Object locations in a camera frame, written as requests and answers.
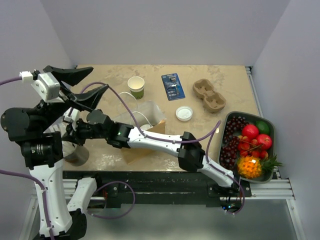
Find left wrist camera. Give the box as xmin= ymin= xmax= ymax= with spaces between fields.
xmin=19 ymin=71 xmax=61 ymax=99

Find grey metal cup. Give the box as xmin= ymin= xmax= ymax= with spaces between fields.
xmin=63 ymin=143 xmax=90 ymax=167

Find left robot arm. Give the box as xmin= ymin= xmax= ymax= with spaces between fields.
xmin=0 ymin=65 xmax=108 ymax=240

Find green avocado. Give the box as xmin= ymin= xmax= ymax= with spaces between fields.
xmin=255 ymin=121 xmax=270 ymax=135

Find white plastic cup lid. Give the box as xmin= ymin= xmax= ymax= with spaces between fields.
xmin=140 ymin=124 xmax=153 ymax=131

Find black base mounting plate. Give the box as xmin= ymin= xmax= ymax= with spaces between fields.
xmin=62 ymin=170 xmax=240 ymax=208

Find stack of white lids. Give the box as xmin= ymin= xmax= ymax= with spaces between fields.
xmin=175 ymin=106 xmax=193 ymax=122

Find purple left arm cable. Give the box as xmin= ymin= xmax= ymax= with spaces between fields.
xmin=0 ymin=76 xmax=137 ymax=240

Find brown pulp cup carrier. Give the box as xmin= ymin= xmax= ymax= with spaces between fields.
xmin=192 ymin=78 xmax=227 ymax=113

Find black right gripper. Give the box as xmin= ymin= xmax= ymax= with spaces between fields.
xmin=62 ymin=116 xmax=109 ymax=147

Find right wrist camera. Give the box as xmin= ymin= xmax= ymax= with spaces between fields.
xmin=62 ymin=107 xmax=80 ymax=123

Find stacked green paper cups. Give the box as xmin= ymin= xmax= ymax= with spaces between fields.
xmin=127 ymin=76 xmax=145 ymax=100

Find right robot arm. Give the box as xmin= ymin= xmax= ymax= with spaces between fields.
xmin=62 ymin=110 xmax=241 ymax=197

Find blue razor blister pack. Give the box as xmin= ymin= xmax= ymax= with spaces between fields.
xmin=161 ymin=73 xmax=186 ymax=101

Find brown paper bag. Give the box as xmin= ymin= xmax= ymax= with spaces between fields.
xmin=110 ymin=92 xmax=166 ymax=165

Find orange pineapple toy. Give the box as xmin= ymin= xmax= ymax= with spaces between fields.
xmin=236 ymin=155 xmax=283 ymax=179

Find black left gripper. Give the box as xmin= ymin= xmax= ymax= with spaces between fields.
xmin=34 ymin=64 xmax=108 ymax=132

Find red apple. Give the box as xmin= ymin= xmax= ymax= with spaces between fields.
xmin=255 ymin=134 xmax=273 ymax=150

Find grey fruit tray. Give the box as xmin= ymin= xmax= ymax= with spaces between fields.
xmin=223 ymin=111 xmax=276 ymax=184

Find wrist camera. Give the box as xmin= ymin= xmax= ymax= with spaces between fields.
xmin=62 ymin=107 xmax=80 ymax=123
xmin=19 ymin=71 xmax=61 ymax=99

